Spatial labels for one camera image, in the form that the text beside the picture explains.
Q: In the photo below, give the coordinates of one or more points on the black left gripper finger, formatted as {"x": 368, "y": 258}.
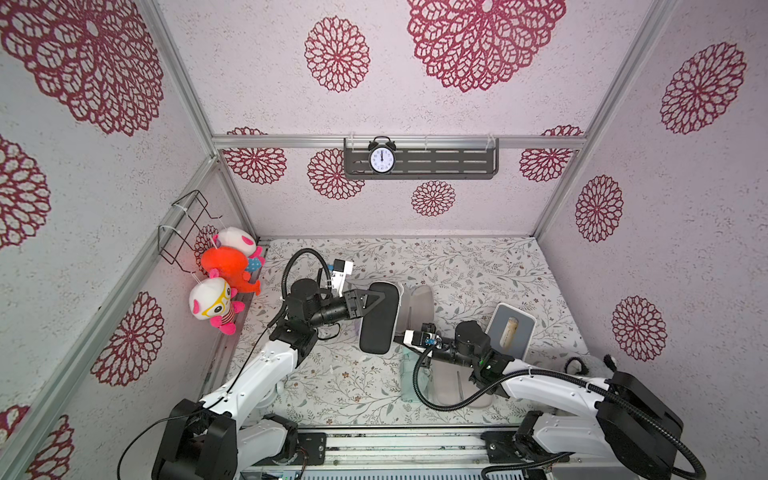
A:
{"x": 358, "y": 308}
{"x": 362, "y": 296}

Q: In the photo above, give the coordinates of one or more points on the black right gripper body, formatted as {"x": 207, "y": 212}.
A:
{"x": 429, "y": 343}

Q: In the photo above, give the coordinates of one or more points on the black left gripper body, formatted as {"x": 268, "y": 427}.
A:
{"x": 332, "y": 310}

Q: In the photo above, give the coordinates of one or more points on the black umbrella case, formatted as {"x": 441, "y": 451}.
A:
{"x": 379, "y": 321}

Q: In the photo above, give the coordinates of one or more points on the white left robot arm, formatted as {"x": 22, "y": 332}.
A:
{"x": 207, "y": 439}

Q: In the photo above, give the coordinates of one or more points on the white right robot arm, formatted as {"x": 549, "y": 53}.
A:
{"x": 616, "y": 418}

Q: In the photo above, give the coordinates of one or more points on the open mint umbrella case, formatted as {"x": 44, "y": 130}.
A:
{"x": 450, "y": 384}

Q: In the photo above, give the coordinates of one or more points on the beige roll in tray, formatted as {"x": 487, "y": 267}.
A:
{"x": 507, "y": 338}

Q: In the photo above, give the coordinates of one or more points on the white rimmed grey tray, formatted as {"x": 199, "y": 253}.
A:
{"x": 526, "y": 328}

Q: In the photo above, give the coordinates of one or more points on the orange plush whale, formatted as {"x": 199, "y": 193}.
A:
{"x": 230, "y": 265}

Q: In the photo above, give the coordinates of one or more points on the white plush with yellow glasses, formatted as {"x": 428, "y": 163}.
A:
{"x": 212, "y": 300}

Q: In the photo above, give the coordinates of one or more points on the white pink plush doll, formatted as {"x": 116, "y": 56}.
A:
{"x": 243, "y": 242}

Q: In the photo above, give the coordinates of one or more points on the grey husky plush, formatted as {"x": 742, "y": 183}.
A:
{"x": 591, "y": 366}

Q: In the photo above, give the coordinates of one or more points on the black alarm clock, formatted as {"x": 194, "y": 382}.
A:
{"x": 382, "y": 154}

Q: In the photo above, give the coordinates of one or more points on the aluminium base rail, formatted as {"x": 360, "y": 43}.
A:
{"x": 397, "y": 452}

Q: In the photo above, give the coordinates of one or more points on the black wire wall rack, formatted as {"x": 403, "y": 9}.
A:
{"x": 179, "y": 243}

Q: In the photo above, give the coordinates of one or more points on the grey wall shelf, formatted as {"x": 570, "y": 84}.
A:
{"x": 426, "y": 163}

